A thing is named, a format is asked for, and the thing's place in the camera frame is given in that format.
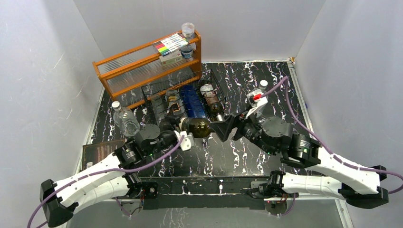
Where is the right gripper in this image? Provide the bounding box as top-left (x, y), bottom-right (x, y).
top-left (209, 105), bottom-right (277, 156)

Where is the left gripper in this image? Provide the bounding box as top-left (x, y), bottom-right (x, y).
top-left (145, 114), bottom-right (185, 157)

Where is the clear whisky bottle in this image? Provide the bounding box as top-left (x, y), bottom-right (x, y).
top-left (165, 90), bottom-right (186, 117)

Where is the olive green wine bottle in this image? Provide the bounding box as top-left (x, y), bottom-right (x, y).
top-left (200, 83), bottom-right (224, 121)

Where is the dark green wine bottle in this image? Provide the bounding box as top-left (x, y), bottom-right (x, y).
top-left (179, 117), bottom-right (212, 138)

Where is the blue glass bottle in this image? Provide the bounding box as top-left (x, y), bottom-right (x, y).
top-left (180, 85), bottom-right (207, 118)

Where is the clear bottle white cap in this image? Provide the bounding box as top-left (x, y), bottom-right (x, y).
top-left (252, 80), bottom-right (268, 94)

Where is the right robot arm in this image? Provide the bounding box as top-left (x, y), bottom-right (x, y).
top-left (211, 114), bottom-right (389, 209)

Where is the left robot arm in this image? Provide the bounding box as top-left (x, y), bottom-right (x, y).
top-left (39, 124), bottom-right (194, 228)

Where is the small clear bottle left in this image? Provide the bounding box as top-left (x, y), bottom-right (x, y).
top-left (112, 101), bottom-right (140, 138)

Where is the orange wooden shelf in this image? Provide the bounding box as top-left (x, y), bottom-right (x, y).
top-left (92, 31), bottom-right (202, 109)

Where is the white cardboard box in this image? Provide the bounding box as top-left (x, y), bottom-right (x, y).
top-left (159, 50), bottom-right (183, 67)

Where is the blue label jar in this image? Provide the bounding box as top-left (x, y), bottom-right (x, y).
top-left (180, 44), bottom-right (193, 59)

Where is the marker pen set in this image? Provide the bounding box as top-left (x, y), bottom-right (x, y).
top-left (152, 32), bottom-right (189, 56)

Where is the dark book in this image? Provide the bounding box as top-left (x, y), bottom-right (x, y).
top-left (80, 139), bottom-right (125, 171)

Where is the clear plastic jar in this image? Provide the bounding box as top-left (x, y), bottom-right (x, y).
top-left (181, 22), bottom-right (195, 39)

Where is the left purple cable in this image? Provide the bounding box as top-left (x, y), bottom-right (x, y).
top-left (27, 135), bottom-right (185, 228)

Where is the purple cable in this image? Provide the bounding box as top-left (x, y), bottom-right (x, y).
top-left (27, 135), bottom-right (185, 228)
top-left (261, 76), bottom-right (403, 195)

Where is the black wire wine rack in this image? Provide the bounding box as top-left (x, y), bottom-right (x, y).
top-left (141, 69), bottom-right (226, 125)

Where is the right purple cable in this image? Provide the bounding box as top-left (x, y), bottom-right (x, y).
top-left (261, 76), bottom-right (403, 195)

